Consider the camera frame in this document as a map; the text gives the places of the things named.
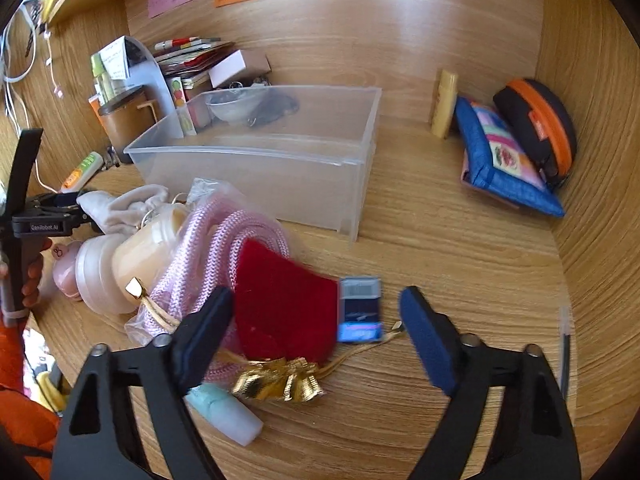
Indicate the clear plastic bin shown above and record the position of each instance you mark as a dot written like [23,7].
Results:
[300,180]

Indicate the white cloth pouch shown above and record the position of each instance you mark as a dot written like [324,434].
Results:
[125,210]

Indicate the clear glass bowl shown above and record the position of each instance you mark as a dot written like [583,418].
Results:
[232,107]

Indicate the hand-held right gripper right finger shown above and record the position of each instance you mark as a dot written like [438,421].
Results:
[430,340]

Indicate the black orange zip case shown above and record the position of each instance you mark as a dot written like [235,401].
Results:
[525,120]

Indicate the gold bell red ribbon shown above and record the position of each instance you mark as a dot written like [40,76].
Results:
[280,300]

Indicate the white paper box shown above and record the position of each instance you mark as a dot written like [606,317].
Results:
[150,75]

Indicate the stack of booklets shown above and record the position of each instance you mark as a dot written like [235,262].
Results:
[195,57]

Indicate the blue zip pouch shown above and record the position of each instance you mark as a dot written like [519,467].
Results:
[480,150]

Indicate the white printed paper sheet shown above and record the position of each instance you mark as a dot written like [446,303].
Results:
[114,60]

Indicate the cream plastic jar clear lid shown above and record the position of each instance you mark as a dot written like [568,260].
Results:
[145,255]

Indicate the pink striped pouch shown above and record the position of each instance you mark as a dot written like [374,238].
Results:
[220,235]

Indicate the mint green tube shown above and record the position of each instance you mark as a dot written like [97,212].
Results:
[230,415]

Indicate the fruit print carton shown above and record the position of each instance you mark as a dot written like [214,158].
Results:
[180,105]

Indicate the orange green tube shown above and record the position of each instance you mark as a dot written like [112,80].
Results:
[82,172]

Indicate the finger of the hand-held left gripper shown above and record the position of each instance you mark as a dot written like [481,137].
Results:
[75,198]
[90,222]

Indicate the orange white carton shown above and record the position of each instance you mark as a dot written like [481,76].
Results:
[94,106]

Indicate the person's left hand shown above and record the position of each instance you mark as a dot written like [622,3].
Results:
[35,275]

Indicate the small red box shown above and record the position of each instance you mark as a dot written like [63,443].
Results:
[200,112]

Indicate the pink round case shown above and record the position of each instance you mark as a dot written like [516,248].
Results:
[65,275]

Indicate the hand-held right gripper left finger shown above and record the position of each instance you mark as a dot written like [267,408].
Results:
[205,340]

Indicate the small card packet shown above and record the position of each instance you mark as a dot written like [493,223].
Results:
[360,310]

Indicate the brown cardboard box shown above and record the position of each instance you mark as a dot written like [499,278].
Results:
[257,65]

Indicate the small white box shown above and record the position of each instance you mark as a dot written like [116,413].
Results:
[226,69]

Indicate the brown mug with lid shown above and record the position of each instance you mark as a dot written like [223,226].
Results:
[125,130]

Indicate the wooden desktop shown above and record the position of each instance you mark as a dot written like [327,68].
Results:
[450,270]

